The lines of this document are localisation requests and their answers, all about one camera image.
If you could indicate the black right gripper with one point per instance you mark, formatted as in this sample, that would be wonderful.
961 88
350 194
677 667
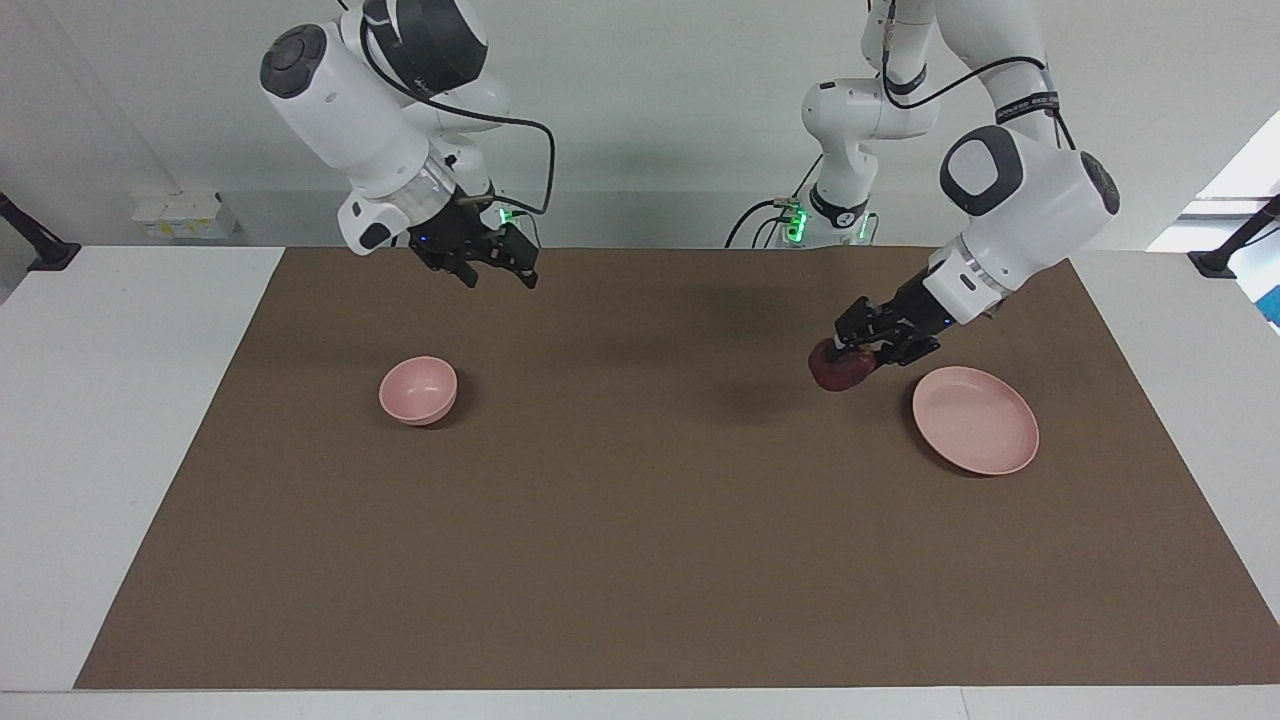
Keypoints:
455 235

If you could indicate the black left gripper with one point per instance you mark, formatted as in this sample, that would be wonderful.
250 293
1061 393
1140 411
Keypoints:
900 320

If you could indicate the dark red apple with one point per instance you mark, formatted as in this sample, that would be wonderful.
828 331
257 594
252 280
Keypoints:
835 372

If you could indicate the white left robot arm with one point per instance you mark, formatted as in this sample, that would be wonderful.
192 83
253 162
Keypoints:
1040 200

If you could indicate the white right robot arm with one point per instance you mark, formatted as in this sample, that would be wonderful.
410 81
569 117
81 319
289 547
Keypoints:
340 100

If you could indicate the pink plate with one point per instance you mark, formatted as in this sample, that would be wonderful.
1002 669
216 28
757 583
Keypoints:
975 422

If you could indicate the pink bowl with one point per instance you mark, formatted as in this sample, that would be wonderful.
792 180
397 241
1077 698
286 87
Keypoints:
418 388

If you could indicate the brown table mat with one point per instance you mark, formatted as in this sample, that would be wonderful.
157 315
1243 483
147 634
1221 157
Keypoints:
640 520

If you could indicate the white power strip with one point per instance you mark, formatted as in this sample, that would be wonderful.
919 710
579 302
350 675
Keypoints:
185 215

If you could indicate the blue box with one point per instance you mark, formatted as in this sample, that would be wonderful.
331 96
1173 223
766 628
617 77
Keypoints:
1272 305

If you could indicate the black camera stand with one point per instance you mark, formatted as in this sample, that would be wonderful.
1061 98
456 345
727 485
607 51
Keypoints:
1225 258
40 248

